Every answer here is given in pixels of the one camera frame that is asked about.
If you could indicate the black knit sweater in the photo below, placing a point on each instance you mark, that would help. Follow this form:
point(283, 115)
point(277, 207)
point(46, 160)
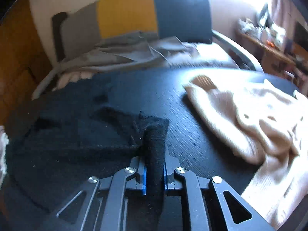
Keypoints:
point(78, 133)

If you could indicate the grey yellow navy cushion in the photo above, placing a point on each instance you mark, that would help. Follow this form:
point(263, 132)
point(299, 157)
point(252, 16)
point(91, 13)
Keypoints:
point(77, 33)

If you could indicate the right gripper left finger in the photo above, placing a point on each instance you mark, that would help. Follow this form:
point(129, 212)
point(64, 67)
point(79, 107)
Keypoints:
point(138, 183)

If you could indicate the grey crumpled cloth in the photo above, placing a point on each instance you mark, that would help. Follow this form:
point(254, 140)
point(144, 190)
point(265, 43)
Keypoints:
point(133, 50)

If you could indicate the cluttered wooden desk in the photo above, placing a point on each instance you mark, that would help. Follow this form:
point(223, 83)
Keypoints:
point(283, 57)

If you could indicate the beige knit sweater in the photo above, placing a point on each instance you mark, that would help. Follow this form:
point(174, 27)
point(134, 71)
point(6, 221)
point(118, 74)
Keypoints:
point(266, 127)

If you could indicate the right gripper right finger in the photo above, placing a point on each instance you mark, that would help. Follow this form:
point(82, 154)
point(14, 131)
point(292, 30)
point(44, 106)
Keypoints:
point(172, 186)

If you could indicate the grey metal chair frame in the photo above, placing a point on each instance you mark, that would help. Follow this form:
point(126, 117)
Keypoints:
point(249, 62)

